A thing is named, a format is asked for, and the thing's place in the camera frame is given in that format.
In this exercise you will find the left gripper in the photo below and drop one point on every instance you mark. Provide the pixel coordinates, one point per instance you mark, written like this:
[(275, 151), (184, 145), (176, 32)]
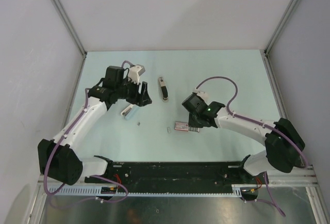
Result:
[(138, 99)]

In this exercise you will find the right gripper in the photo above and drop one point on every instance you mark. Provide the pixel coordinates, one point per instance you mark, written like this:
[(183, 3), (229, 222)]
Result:
[(192, 123)]

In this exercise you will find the beige black stapler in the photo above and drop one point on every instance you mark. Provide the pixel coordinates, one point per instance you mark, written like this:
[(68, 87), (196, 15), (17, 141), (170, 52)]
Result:
[(163, 90)]

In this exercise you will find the light blue white stapler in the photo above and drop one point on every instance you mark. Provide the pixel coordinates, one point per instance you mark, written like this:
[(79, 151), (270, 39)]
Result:
[(129, 112)]

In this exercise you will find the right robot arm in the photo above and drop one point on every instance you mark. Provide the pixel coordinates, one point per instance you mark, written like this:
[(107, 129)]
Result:
[(283, 145)]

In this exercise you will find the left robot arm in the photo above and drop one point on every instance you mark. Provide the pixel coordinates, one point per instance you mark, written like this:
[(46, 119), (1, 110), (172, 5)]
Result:
[(58, 158)]

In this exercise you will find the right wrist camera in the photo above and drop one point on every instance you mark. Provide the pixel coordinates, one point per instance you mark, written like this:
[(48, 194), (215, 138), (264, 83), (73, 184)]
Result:
[(203, 95)]

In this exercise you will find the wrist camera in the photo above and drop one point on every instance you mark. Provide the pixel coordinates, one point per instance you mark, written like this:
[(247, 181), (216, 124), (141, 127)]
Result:
[(135, 73), (203, 95)]

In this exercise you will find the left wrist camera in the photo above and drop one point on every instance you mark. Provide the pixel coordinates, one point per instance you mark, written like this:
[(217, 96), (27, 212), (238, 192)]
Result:
[(135, 73)]

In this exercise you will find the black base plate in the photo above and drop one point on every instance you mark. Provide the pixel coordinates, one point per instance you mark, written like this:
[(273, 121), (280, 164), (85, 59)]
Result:
[(179, 177)]

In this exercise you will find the slotted cable duct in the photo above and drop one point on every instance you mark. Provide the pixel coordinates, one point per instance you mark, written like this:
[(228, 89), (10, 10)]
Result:
[(111, 190)]

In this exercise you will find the right aluminium rail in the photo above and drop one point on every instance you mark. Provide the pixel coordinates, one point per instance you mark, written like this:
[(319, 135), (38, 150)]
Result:
[(298, 177)]

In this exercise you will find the left aluminium frame post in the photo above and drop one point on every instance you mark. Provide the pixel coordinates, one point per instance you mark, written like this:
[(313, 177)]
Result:
[(68, 25)]

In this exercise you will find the aluminium frame post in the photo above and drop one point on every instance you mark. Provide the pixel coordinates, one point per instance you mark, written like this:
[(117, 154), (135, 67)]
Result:
[(68, 25), (288, 13)]

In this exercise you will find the right aluminium frame post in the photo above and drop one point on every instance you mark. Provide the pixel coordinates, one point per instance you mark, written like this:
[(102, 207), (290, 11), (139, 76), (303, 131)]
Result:
[(288, 13)]

